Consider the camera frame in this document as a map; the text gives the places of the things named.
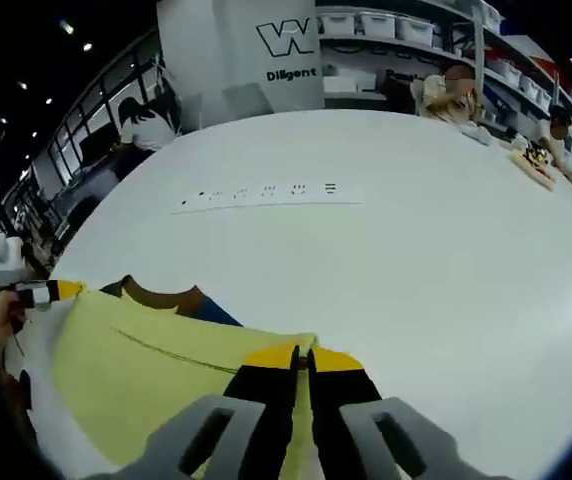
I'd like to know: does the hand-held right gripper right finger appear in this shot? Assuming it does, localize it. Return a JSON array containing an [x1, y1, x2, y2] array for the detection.
[[307, 345, 513, 480]]

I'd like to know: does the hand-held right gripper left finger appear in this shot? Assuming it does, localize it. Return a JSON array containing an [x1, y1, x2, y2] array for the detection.
[[93, 344, 301, 480]]

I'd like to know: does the yellow and blue garment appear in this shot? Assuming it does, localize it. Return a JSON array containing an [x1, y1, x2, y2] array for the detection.
[[48, 273, 323, 480]]

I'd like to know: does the person's left hand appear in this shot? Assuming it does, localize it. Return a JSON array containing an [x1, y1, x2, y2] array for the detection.
[[0, 289, 31, 351]]

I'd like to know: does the dark office desk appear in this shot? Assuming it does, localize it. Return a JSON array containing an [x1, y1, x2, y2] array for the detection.
[[50, 144, 152, 221]]

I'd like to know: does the black computer monitor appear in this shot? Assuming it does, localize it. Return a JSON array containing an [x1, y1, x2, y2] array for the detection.
[[79, 133, 117, 174]]

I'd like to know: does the grey chair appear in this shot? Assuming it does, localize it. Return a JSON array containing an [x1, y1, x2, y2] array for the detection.
[[220, 83, 275, 119], [180, 92, 205, 131]]

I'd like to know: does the white crumpled cloth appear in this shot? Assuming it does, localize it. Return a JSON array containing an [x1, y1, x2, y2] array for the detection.
[[460, 124, 492, 147]]

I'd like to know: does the black bag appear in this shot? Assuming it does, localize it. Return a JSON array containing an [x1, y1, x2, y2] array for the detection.
[[380, 74, 417, 114]]

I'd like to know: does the grey metal shelving unit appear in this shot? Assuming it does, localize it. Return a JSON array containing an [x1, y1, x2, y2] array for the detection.
[[315, 0, 482, 109]]

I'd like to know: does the shelving with white bins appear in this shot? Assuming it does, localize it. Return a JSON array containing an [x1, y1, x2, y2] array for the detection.
[[470, 0, 572, 151]]

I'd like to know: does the white storage bin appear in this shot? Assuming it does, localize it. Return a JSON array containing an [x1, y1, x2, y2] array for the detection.
[[398, 16, 435, 47], [318, 12, 355, 37], [360, 11, 398, 37]]

